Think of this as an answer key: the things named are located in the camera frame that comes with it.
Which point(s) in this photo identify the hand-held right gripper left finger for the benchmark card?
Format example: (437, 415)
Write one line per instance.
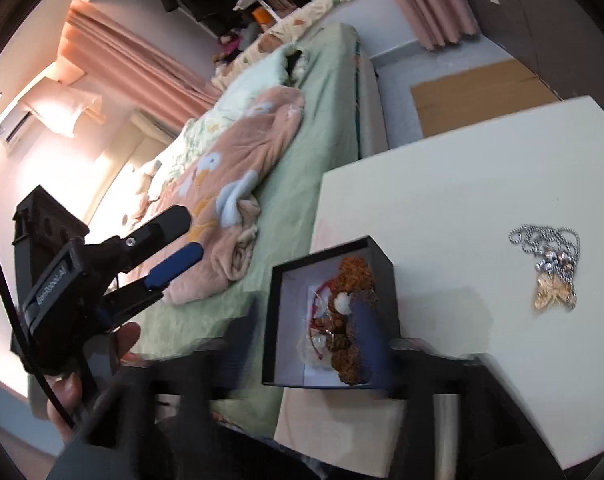
(232, 360)

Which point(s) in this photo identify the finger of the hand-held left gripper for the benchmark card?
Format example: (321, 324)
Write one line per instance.
(177, 260)
(157, 227)

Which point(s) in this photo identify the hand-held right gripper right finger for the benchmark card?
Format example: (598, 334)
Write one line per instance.
(369, 340)

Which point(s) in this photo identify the white fluffy scrunchie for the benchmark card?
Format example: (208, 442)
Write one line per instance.
(343, 304)

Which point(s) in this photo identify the pile of jewelry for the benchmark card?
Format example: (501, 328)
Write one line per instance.
(322, 320)

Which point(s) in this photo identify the black cardboard box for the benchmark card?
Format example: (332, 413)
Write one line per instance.
(384, 270)

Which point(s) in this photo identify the person's left hand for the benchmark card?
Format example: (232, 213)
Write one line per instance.
(64, 395)

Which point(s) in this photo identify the cream padded headboard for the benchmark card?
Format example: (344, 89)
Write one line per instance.
(152, 127)

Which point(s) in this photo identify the pink printed blanket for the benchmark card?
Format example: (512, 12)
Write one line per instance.
(232, 160)

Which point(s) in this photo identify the bed with green sheet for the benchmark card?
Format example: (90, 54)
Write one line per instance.
(307, 160)

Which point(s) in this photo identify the white air conditioner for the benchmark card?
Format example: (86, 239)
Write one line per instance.
(12, 127)

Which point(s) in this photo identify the pink curtain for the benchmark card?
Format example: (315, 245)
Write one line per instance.
(432, 0)
(132, 60)

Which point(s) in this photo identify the pale floral quilt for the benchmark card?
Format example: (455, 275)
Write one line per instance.
(252, 80)

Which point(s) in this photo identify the plush toys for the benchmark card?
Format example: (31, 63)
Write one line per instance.
(229, 45)

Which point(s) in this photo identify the grey bolster pillow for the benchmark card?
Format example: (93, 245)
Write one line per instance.
(249, 35)

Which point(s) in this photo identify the orange box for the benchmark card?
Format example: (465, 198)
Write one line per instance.
(262, 17)

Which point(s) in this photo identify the floral window seat cushion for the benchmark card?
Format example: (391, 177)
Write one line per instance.
(307, 12)

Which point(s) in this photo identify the flat cardboard sheet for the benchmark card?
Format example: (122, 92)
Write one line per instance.
(482, 95)

